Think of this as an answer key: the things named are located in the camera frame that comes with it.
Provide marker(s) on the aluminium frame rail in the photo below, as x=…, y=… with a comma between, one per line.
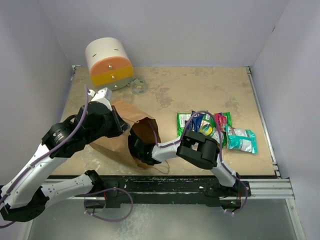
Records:
x=172, y=89

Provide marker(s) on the green white snack packet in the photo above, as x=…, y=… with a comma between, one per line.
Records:
x=181, y=118

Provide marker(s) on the blue white chips bag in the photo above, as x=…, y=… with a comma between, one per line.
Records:
x=198, y=123

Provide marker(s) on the teal snack packet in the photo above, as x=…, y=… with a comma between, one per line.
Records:
x=241, y=139

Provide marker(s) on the white cylindrical mini drawer cabinet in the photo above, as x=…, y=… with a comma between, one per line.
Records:
x=108, y=63

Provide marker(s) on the yellow green snack bag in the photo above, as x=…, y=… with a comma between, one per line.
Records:
x=211, y=128

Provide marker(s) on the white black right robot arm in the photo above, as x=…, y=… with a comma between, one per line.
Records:
x=195, y=148

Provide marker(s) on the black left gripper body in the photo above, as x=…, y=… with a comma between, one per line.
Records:
x=112, y=127

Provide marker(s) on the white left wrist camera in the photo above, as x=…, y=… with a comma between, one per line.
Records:
x=102, y=96

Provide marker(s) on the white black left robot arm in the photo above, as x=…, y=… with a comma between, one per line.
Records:
x=27, y=195

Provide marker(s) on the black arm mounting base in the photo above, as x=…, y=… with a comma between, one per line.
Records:
x=167, y=190

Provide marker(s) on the brown paper bag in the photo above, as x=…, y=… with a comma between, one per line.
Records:
x=143, y=123

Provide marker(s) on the pink red snack packet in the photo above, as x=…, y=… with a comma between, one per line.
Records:
x=221, y=121

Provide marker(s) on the clear tape roll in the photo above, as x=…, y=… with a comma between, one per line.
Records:
x=138, y=86

